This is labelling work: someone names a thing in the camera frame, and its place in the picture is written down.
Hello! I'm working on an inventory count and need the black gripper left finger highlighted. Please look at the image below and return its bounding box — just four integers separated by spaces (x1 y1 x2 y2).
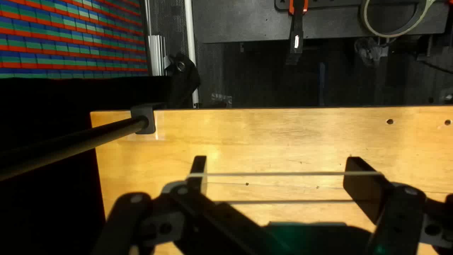
93 155 267 255

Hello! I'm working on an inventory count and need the orange-handled black clamp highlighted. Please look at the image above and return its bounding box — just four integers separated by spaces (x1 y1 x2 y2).
285 0 312 67

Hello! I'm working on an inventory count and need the black pole clamp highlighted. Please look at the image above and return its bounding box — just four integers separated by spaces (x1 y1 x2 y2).
130 104 158 136

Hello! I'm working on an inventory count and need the white vertical pole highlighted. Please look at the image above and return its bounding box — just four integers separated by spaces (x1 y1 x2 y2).
183 0 202 108

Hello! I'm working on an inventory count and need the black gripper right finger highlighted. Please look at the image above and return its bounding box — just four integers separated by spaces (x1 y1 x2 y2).
343 156 453 255

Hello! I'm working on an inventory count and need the black perforated board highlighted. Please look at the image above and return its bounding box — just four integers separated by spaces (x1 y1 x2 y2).
192 0 451 46

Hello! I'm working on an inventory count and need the colourful striped panel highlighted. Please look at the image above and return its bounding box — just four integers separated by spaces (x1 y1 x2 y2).
0 0 152 80

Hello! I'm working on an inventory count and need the black camera on mount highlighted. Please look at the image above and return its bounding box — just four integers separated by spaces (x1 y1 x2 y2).
163 51 203 105

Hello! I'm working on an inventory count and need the black metal pole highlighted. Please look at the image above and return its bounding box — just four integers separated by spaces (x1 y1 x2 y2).
0 117 151 183

